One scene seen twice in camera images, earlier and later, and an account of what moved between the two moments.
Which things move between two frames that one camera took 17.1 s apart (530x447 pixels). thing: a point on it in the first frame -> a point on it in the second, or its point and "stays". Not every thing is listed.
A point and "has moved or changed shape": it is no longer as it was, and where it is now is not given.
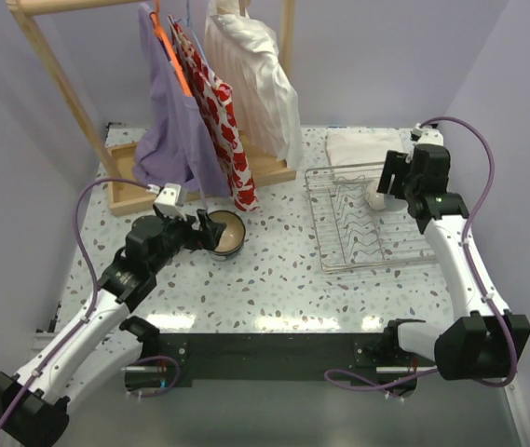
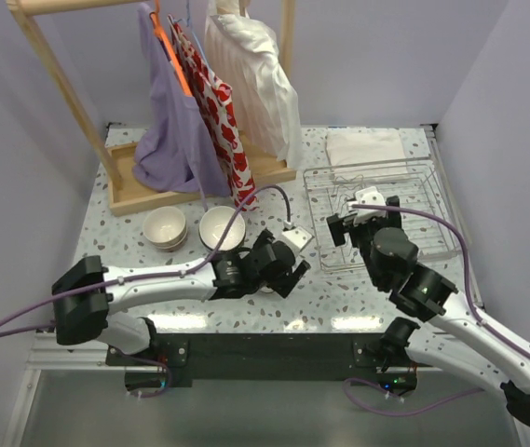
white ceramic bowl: (394, 205) has moved or changed shape
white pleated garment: (243, 54) stays
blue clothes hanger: (187, 24) stays
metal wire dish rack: (350, 235) stays
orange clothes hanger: (155, 16) stays
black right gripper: (395, 165) -> (390, 219)
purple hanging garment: (176, 145) stays
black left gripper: (192, 230) -> (290, 278)
